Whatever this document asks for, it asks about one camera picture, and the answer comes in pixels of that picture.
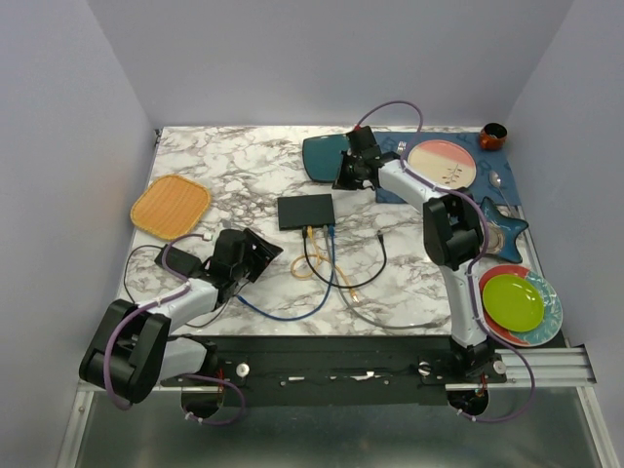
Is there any blue ethernet cable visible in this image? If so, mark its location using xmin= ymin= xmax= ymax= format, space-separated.
xmin=236 ymin=224 xmax=338 ymax=322

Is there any black network switch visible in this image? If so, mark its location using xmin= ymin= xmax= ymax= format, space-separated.
xmin=277 ymin=194 xmax=335 ymax=231

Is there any yellow ethernet cable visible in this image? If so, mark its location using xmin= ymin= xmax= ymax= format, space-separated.
xmin=290 ymin=226 xmax=361 ymax=300

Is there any grey ethernet cable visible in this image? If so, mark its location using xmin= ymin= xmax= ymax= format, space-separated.
xmin=321 ymin=225 xmax=452 ymax=329

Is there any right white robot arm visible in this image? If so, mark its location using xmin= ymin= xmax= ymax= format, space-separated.
xmin=332 ymin=126 xmax=494 ymax=382

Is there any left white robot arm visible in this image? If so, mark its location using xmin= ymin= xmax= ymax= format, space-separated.
xmin=79 ymin=228 xmax=283 ymax=410

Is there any teal square plate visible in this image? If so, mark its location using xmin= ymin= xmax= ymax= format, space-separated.
xmin=302 ymin=135 xmax=350 ymax=184

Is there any pink and cream plate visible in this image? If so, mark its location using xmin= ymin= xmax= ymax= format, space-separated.
xmin=408 ymin=139 xmax=477 ymax=189

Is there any orange woven tray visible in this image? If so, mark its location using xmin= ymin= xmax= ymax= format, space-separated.
xmin=130 ymin=175 xmax=212 ymax=241

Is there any brown lacquer cup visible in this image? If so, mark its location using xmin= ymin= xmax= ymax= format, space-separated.
xmin=479 ymin=123 xmax=508 ymax=151

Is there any silver spoon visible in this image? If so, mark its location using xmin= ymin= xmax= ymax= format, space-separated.
xmin=488 ymin=171 xmax=515 ymax=215

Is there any blue placemat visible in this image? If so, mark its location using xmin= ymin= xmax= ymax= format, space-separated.
xmin=373 ymin=123 xmax=522 ymax=206

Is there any blue star-shaped dish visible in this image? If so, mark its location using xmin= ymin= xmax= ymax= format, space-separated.
xmin=481 ymin=197 xmax=528 ymax=264

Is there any lime green plate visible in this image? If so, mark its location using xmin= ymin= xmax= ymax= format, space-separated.
xmin=482 ymin=274 xmax=544 ymax=332

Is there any red and teal plate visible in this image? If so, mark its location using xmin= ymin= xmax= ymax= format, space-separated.
xmin=479 ymin=264 xmax=563 ymax=347

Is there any black power cable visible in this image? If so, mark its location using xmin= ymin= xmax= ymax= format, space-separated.
xmin=302 ymin=226 xmax=389 ymax=289

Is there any thin black cable with plug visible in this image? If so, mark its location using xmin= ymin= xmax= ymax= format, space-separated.
xmin=124 ymin=245 xmax=230 ymax=329

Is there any black mounting base plate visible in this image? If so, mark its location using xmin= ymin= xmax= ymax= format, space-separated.
xmin=160 ymin=335 xmax=506 ymax=407

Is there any aluminium rail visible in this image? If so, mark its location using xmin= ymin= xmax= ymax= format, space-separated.
xmin=446 ymin=343 xmax=599 ymax=391

